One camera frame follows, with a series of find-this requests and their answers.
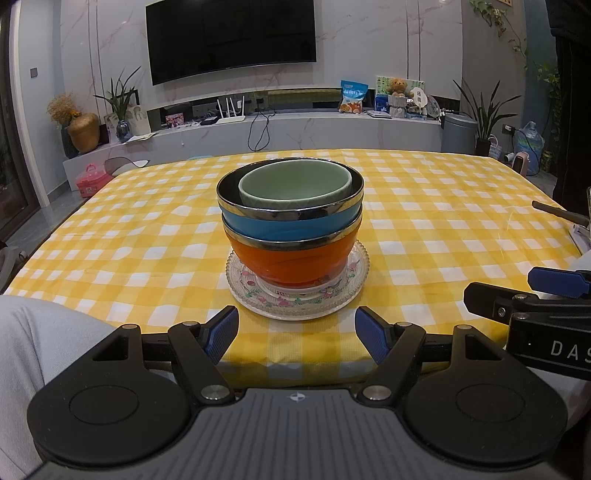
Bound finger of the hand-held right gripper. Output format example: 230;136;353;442
464;282;536;325
527;266;591;299

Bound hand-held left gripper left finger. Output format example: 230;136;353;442
88;305;239;403

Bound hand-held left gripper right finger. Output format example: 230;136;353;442
355;305;504;403

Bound clear glass plate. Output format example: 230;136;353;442
225;240;371;320

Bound small white printed plate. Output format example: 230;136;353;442
256;272;349;301

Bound orange steel-lined bowl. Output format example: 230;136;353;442
222;215;363;284

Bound blue steel-lined bowl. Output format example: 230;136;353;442
216;159;365;243

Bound pale green ceramic bowl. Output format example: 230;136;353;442
238;158;354;210

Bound dark stick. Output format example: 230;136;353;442
532;200;591;228

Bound yellow checked tablecloth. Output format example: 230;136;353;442
2;148;591;391

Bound blue water bottle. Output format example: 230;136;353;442
513;121;546;175

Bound long-leaf plant in black pot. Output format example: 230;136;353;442
452;78;522;155

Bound dark cloth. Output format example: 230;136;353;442
545;0;591;204

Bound grey trash can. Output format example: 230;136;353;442
441;112;478;154

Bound bushy green plant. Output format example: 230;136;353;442
533;60;561;174

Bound grey chair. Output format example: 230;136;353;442
104;156;151;176

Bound pink storage box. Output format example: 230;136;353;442
75;164;114;198

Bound white television console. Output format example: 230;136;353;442
62;111;444;195

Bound white router with antennas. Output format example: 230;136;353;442
216;95;247;125

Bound white round hand fan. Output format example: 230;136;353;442
409;85;428;116

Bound white illustrated card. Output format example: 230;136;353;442
124;104;151;137

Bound green illustrated box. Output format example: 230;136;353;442
375;76;426;114

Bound blue snack bag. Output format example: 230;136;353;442
338;80;370;114

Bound gold vase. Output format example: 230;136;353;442
68;112;101;154

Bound hanging ivy vine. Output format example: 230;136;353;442
470;0;529;70

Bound dried flowers in dark vase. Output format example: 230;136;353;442
46;92;81;160

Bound black cable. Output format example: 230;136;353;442
247;111;275;152

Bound black wall television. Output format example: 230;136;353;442
145;0;318;86

